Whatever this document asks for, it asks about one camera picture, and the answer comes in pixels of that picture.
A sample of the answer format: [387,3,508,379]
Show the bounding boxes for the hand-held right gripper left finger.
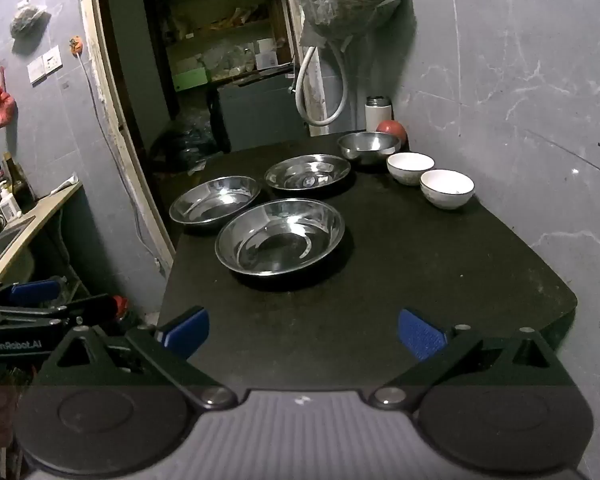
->
[40,306,238,409]

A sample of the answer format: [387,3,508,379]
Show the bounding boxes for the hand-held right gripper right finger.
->
[369,308,577,408]

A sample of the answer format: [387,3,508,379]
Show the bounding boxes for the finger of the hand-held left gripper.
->
[0,294,125,329]
[0,280,68,307]

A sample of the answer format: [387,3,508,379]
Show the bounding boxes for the large steel plate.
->
[215,199,346,278]

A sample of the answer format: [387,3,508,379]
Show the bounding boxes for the white ceramic bowl with mark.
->
[420,169,476,210]

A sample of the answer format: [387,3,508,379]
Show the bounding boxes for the steel bowl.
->
[337,131,402,166]

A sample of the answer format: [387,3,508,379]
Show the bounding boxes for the steel sink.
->
[0,217,36,286]

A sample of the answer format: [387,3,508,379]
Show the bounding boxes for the wooden counter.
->
[0,180,83,286]

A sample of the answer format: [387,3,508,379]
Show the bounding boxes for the row of condiment bottles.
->
[0,152,33,241]

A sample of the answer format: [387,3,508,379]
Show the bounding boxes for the black garbage bag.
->
[152,115,221,171]

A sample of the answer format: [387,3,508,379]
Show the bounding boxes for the red plastic bag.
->
[0,67,18,128]

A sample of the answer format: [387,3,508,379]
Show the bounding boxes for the red apple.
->
[376,120,407,143]

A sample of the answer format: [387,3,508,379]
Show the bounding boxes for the white thermos bottle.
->
[365,96,392,133]

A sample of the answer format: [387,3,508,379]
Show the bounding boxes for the dark grey cabinet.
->
[217,77,311,153]

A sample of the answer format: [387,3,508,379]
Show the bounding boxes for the green box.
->
[172,67,212,93]

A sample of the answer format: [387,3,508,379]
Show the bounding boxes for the small clear plastic bag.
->
[10,0,48,38]

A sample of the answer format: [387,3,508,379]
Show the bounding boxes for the wooden shelf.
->
[150,0,296,93]

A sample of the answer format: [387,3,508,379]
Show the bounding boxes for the large clear plastic bag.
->
[292,0,411,48]

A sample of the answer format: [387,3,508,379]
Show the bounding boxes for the black cable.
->
[77,52,151,256]

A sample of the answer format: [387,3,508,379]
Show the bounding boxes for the white door frame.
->
[77,0,176,273]

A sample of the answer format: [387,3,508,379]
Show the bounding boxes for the white hose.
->
[295,45,349,127]

